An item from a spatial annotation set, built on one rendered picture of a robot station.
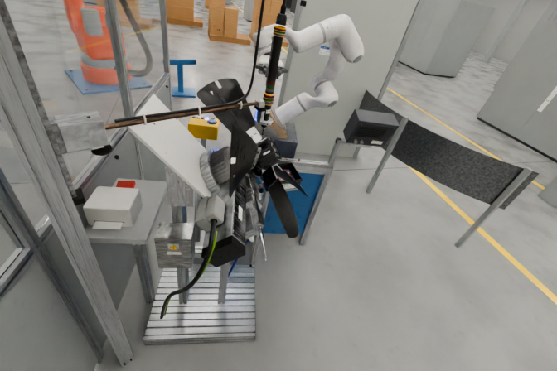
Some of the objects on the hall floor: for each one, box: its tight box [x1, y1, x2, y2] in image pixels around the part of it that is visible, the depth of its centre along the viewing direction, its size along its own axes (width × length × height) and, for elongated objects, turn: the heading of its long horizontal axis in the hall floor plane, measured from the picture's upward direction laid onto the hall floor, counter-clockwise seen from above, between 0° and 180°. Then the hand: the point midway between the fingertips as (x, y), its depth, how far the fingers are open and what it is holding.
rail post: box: [298, 175, 330, 245], centre depth 200 cm, size 4×4×78 cm
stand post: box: [167, 166, 190, 305], centre depth 134 cm, size 4×9×115 cm, turn 171°
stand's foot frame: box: [143, 264, 256, 345], centre depth 167 cm, size 62×46×8 cm
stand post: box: [218, 262, 230, 304], centre depth 145 cm, size 4×9×91 cm, turn 171°
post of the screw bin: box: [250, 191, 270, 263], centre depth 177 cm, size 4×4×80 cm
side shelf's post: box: [133, 244, 155, 303], centre depth 141 cm, size 4×4×83 cm
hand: (272, 72), depth 98 cm, fingers closed on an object, 4 cm apart
